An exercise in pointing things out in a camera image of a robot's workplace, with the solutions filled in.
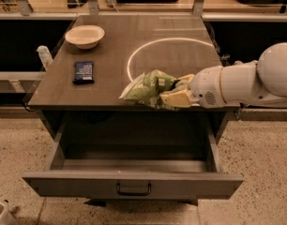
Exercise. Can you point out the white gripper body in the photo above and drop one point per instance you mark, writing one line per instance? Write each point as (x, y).
(205, 85)

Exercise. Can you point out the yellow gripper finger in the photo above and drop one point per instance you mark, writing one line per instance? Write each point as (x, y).
(184, 81)
(179, 99)

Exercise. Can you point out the green jalapeno chip bag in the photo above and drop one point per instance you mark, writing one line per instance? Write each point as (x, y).
(146, 89)

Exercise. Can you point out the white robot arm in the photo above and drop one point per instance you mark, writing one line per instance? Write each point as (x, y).
(260, 83)

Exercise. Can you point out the grey cabinet with table top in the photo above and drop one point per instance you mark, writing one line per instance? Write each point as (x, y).
(132, 45)

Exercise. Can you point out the open grey top drawer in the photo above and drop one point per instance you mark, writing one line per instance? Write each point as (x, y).
(175, 152)

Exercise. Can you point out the dark blue snack bar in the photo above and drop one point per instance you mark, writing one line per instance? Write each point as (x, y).
(83, 73)

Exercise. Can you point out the white bowl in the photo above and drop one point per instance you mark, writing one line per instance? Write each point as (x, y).
(85, 37)

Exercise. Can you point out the white plastic bottle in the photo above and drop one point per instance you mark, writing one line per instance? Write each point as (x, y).
(44, 55)

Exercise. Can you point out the white object bottom left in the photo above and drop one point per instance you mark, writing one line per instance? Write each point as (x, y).
(5, 217)

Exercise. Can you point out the black drawer handle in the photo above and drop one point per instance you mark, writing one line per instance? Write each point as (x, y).
(133, 191)

